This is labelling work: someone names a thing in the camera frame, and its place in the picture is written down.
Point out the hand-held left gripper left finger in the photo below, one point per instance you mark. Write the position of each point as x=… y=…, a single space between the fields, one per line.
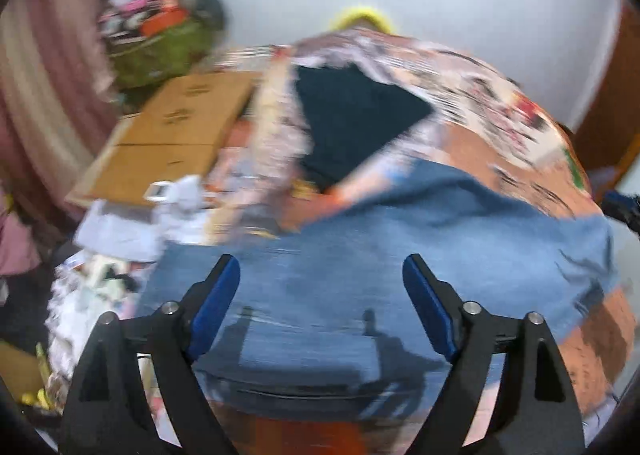
x=217 y=300

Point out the small white device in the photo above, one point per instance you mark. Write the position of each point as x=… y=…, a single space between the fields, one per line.
x=157 y=191

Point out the printed blanket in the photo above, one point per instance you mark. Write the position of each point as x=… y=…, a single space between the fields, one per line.
x=500 y=85

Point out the pile of white packets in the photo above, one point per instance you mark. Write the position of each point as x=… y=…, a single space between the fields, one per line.
x=90 y=305

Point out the white cloth with buckle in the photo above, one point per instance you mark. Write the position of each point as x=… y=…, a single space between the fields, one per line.
x=125 y=230

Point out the yellow object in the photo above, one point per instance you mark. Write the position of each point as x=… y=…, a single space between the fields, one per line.
x=362 y=17

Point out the green bag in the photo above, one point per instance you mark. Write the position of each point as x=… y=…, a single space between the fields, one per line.
x=160 y=55

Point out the brown wooden door frame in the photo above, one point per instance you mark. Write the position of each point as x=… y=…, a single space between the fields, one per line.
x=615 y=110

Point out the black folded garment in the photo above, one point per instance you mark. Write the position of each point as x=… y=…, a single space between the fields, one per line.
x=350 y=120

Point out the blue denim pants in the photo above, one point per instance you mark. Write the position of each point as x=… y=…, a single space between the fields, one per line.
x=400 y=245

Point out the orange box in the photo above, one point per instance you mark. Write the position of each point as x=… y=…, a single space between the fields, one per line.
x=162 y=20

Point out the cardboard box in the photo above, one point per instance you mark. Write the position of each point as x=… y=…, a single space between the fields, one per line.
x=185 y=130

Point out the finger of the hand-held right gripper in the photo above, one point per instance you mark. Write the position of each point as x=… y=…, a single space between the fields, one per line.
x=622 y=210

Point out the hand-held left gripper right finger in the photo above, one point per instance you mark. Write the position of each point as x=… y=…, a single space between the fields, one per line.
x=425 y=300

